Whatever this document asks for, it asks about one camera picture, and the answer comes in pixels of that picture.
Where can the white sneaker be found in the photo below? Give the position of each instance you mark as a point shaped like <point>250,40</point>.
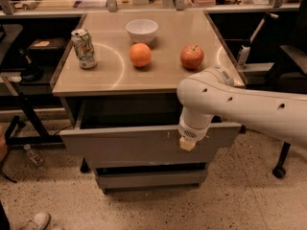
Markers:
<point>39,222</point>

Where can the orange fruit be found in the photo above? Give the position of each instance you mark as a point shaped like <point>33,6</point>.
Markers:
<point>140,55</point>

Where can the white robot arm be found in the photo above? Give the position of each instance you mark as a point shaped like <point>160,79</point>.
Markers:
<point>211,93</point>

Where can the plastic water bottle on floor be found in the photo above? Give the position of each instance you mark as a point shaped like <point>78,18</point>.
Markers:
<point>34,155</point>

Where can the green white soda can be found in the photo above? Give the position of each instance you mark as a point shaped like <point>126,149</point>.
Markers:
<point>84,48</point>

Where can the grey drawer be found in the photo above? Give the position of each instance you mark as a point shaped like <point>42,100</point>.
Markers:
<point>109,134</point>
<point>150,179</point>

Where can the white bowl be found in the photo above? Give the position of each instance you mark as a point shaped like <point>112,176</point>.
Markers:
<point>142,30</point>

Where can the black round object under bench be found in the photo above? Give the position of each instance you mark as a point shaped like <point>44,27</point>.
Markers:
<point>32,71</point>

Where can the grey drawer cabinet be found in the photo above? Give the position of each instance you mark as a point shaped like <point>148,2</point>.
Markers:
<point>116,79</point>

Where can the black office chair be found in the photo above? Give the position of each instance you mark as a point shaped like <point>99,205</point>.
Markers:
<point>289,74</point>

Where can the red apple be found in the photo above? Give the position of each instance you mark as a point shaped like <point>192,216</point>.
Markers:
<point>191,57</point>

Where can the yellow foam-tipped end effector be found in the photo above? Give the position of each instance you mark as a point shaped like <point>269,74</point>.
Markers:
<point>193,132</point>

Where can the grey lower drawer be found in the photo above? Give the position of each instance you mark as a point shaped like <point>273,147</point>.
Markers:
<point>150,179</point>

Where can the grey top drawer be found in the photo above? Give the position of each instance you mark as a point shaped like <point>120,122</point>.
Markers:
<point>109,134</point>

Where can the black box under bench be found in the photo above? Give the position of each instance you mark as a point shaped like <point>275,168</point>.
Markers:
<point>50,48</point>

